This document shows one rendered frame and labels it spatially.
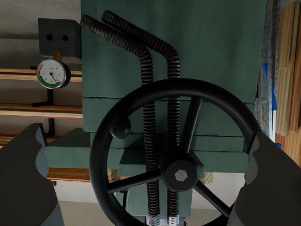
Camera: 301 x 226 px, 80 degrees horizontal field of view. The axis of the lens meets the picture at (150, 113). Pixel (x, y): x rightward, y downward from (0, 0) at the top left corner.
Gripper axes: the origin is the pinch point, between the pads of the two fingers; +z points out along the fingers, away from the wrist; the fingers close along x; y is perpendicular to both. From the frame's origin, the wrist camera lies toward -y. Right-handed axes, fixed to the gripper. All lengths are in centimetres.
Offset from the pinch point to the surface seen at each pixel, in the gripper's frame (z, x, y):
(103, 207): 7.7, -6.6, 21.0
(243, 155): 26.3, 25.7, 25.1
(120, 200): 45, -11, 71
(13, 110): 208, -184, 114
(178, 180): 8.6, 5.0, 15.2
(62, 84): 26.0, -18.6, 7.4
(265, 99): 94, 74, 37
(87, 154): 25.8, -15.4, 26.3
